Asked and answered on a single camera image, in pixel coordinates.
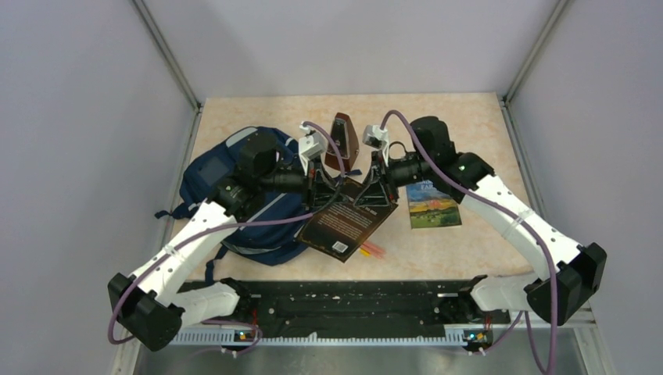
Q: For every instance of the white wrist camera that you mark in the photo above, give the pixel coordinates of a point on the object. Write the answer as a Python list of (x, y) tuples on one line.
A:
[(376, 137), (311, 145)]

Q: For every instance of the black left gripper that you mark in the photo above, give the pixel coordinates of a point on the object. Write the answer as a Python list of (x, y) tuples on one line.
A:
[(318, 189)]

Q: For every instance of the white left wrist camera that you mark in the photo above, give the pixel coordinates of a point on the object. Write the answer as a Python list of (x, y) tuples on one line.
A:
[(311, 145)]

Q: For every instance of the brown wooden metronome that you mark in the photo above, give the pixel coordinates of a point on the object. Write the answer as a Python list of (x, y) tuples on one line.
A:
[(345, 137)]

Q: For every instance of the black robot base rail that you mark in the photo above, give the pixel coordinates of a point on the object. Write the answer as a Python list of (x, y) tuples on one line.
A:
[(371, 313)]

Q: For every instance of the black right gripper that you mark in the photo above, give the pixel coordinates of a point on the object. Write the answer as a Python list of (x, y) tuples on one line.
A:
[(380, 188)]

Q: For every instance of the blue green landscape book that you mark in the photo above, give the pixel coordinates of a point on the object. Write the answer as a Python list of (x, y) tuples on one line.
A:
[(431, 208)]

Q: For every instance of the dark brown book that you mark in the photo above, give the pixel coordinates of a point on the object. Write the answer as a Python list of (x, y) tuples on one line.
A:
[(340, 229)]

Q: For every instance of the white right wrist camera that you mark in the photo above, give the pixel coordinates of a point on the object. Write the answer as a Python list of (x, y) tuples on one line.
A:
[(376, 137)]

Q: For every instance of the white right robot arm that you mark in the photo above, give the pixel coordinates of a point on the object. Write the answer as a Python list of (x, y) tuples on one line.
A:
[(565, 273)]

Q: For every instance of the navy blue student backpack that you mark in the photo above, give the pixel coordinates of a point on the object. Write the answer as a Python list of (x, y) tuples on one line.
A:
[(268, 245)]

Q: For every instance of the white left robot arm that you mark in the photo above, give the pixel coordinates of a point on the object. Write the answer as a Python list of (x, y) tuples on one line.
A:
[(245, 195)]

